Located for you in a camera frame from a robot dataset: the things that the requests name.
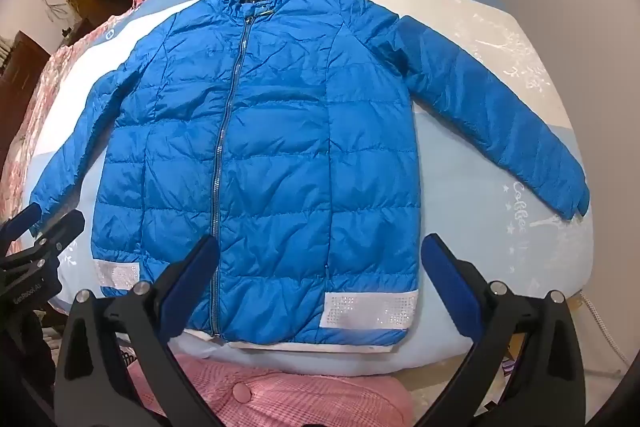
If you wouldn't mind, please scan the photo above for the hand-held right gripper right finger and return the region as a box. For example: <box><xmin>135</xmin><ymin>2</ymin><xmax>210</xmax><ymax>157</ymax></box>
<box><xmin>417</xmin><ymin>233</ymin><xmax>587</xmax><ymax>427</ymax></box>

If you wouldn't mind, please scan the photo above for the pink floral quilt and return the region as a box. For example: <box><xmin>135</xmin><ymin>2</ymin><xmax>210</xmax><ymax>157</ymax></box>
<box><xmin>0</xmin><ymin>4</ymin><xmax>146</xmax><ymax>218</ymax></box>

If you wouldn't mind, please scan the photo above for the pink checked garment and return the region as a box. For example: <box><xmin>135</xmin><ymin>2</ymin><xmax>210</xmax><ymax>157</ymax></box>
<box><xmin>127</xmin><ymin>349</ymin><xmax>416</xmax><ymax>427</ymax></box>

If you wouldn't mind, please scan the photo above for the blue white printed bedsheet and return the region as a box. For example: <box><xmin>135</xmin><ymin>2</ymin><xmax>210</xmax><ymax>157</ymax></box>
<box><xmin>30</xmin><ymin>0</ymin><xmax>596</xmax><ymax>380</ymax></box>

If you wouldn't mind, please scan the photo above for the white cable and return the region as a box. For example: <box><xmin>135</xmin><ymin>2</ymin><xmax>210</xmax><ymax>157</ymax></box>
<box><xmin>570</xmin><ymin>292</ymin><xmax>631</xmax><ymax>368</ymax></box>

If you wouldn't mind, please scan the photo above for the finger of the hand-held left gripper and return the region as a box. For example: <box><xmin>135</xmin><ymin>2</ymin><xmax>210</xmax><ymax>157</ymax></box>
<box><xmin>0</xmin><ymin>209</ymin><xmax>86</xmax><ymax>268</ymax></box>
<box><xmin>0</xmin><ymin>203</ymin><xmax>43</xmax><ymax>253</ymax></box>

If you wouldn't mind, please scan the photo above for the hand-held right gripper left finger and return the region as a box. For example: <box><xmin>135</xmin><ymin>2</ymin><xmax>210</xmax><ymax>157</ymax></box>
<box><xmin>54</xmin><ymin>234</ymin><xmax>223</xmax><ymax>427</ymax></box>

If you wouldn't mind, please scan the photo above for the dark wooden headboard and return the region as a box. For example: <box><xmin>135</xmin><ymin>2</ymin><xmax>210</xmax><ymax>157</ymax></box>
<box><xmin>0</xmin><ymin>29</ymin><xmax>51</xmax><ymax>158</ymax></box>

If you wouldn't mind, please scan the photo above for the blue puffer jacket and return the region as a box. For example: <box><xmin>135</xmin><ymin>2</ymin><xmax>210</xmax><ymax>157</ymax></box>
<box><xmin>29</xmin><ymin>0</ymin><xmax>591</xmax><ymax>350</ymax></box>

